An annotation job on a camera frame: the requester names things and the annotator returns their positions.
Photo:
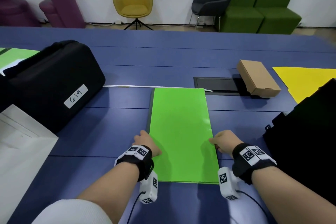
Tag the person's left hand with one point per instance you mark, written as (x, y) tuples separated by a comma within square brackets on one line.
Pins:
[(147, 143)]

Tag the person's right hand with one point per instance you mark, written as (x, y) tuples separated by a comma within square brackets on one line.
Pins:
[(227, 141)]

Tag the green folder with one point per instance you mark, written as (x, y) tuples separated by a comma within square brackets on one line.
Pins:
[(181, 132), (18, 54)]

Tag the yellow folder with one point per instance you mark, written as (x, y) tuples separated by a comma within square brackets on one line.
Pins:
[(302, 82)]

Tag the person's right forearm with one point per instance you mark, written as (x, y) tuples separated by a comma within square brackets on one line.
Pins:
[(288, 197)]

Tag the person's left forearm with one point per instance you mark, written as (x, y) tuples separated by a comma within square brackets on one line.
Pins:
[(110, 189)]

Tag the brown cardboard box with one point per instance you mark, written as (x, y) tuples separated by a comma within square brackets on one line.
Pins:
[(258, 78)]

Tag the black fabric bag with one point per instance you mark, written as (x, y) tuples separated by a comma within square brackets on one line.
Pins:
[(307, 139)]

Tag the black case with white label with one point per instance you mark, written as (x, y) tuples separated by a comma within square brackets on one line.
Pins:
[(52, 74)]

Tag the open white box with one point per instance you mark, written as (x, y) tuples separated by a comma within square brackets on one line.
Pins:
[(21, 158)]

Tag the green sofa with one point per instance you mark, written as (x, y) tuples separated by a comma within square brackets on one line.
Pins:
[(262, 13)]

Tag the black armchair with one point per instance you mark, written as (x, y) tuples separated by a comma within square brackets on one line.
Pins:
[(212, 0)]

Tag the tall purple stool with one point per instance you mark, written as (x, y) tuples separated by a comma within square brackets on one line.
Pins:
[(65, 6)]

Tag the low purple stool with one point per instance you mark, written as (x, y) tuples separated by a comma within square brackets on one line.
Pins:
[(48, 11), (15, 11)]

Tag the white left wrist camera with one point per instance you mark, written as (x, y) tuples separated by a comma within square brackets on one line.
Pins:
[(148, 189)]

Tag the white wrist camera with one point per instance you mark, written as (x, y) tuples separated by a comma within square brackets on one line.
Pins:
[(148, 189), (228, 189)]

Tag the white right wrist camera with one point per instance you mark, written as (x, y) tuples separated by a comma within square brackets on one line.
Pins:
[(228, 189)]

